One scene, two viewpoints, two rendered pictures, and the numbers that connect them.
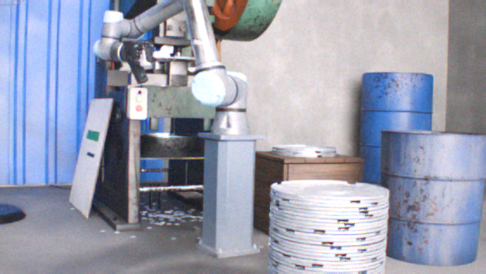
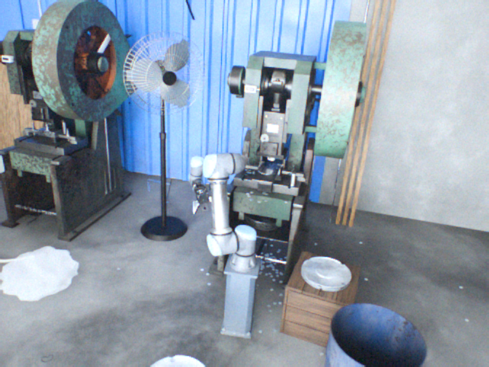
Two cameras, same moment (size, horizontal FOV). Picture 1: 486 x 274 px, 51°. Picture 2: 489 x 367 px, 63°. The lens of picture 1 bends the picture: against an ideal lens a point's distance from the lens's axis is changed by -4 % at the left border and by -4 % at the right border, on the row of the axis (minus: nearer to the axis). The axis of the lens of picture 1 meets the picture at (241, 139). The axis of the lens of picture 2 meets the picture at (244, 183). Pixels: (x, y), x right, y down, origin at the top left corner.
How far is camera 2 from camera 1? 1.76 m
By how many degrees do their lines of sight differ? 43
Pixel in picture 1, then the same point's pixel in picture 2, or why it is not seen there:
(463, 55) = not seen: outside the picture
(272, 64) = (436, 127)
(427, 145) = (338, 353)
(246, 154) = (244, 284)
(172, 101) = (253, 204)
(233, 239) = (233, 326)
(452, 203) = not seen: outside the picture
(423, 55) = not seen: outside the picture
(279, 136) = (431, 188)
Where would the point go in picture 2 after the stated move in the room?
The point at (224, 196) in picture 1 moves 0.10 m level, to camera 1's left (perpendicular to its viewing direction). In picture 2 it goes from (228, 302) to (215, 293)
